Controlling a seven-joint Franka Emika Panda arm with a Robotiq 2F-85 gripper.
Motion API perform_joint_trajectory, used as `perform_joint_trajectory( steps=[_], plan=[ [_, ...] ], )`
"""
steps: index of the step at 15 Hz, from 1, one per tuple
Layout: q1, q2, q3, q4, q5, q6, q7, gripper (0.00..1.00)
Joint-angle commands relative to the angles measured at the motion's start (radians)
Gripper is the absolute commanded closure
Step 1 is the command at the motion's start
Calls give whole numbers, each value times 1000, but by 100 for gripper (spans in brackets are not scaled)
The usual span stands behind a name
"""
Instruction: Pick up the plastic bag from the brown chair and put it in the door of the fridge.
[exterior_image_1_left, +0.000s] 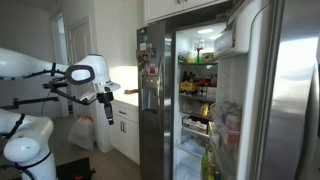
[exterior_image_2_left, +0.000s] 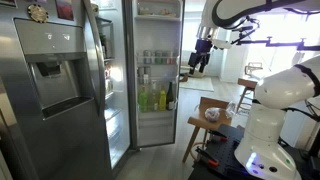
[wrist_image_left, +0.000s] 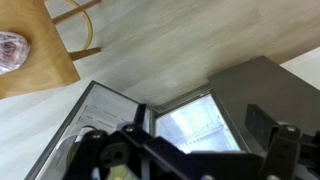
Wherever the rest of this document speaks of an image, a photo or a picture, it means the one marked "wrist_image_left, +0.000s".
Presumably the brown wooden chair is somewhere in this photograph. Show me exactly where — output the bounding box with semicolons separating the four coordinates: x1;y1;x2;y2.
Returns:
0;0;103;100

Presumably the clear plastic bag with meat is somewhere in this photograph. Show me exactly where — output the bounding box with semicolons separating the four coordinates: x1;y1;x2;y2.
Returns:
0;31;32;76

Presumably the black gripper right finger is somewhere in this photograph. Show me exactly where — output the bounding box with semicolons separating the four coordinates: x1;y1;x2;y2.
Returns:
244;103;320;180

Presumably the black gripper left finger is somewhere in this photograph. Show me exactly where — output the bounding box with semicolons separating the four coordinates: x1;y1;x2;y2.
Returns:
63;103;188;180

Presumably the stainless steel fridge body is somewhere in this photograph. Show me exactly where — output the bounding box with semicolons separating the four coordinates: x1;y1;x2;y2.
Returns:
149;55;320;180

